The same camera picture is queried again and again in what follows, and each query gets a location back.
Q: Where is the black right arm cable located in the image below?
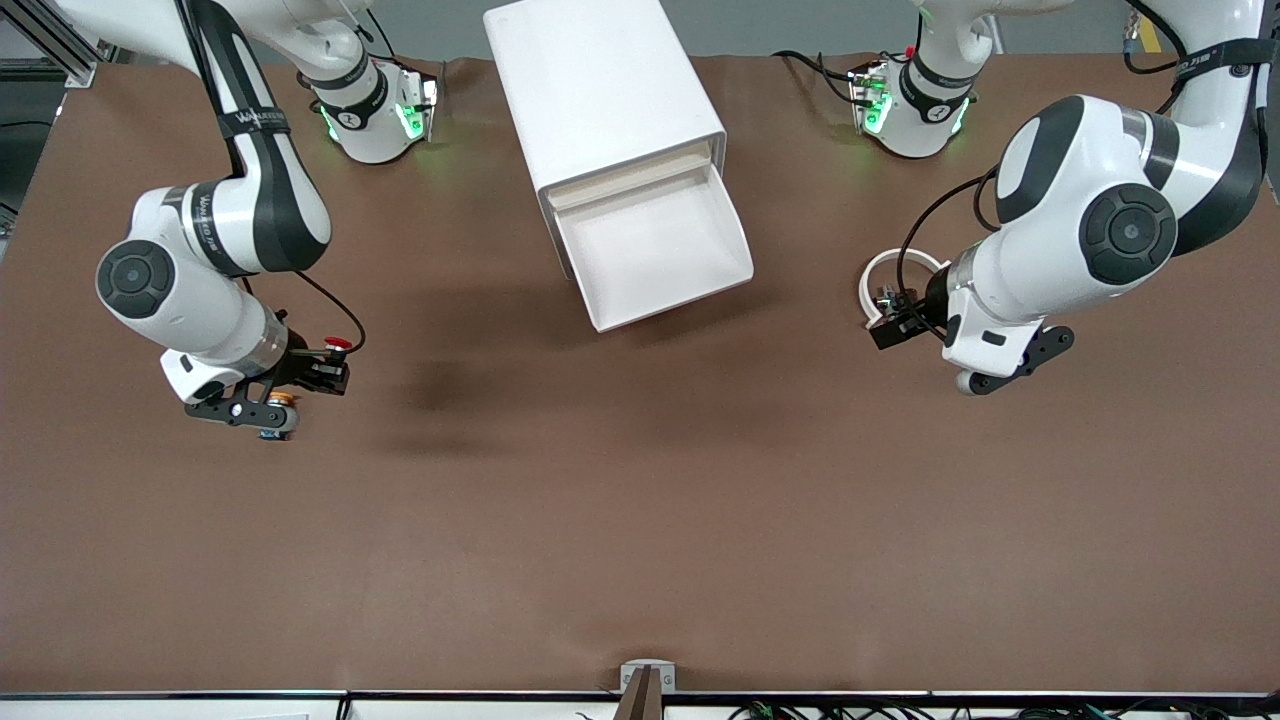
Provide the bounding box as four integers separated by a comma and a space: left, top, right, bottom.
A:
175, 0, 367, 353

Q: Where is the white curved plastic piece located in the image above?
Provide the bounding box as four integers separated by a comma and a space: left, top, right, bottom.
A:
859, 247, 948, 329

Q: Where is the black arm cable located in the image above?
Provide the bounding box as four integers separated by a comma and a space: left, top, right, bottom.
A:
175, 0, 367, 353
895, 168, 1001, 341

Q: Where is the orange mushroom pushbutton switch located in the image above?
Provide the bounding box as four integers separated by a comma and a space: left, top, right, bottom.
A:
260, 392, 301, 442

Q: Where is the white plastic drawer cabinet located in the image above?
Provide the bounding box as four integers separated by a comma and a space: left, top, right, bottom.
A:
483, 0, 728, 281

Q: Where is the black base cable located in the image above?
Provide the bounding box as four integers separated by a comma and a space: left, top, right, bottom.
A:
772, 48, 866, 109

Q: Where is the grey table edge bracket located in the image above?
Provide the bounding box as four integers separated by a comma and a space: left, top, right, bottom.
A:
619, 659, 677, 694

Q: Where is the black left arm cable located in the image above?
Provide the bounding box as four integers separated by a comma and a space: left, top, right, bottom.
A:
895, 168, 1001, 341

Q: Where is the aluminium frame post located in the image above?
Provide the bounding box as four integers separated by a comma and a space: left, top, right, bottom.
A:
0, 0, 101, 89

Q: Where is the white plastic drawer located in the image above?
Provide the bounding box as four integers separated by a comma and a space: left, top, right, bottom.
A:
548, 160, 755, 333
545, 140, 715, 211

